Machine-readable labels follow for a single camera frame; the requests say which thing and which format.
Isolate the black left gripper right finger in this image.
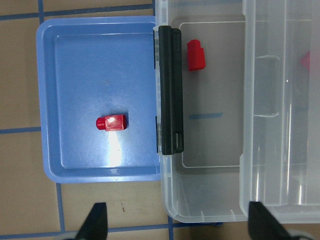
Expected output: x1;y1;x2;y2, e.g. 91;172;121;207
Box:
248;201;292;240

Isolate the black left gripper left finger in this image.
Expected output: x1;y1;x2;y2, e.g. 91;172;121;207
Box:
76;202;108;240

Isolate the clear plastic box lid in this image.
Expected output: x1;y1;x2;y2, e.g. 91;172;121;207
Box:
239;0;320;224

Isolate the red block picked up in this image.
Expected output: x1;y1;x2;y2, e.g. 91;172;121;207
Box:
95;114;127;132

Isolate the clear plastic storage box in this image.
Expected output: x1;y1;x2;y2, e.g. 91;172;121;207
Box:
152;0;320;224

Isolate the blue plastic tray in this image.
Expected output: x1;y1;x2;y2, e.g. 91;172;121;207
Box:
36;16;160;184

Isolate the red block far side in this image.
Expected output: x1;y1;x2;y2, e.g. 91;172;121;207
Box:
300;50;311;72

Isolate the red block near latch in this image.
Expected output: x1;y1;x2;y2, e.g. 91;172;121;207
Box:
187;39;206;72

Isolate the black box latch handle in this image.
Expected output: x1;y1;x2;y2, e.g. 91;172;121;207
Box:
158;25;184;156

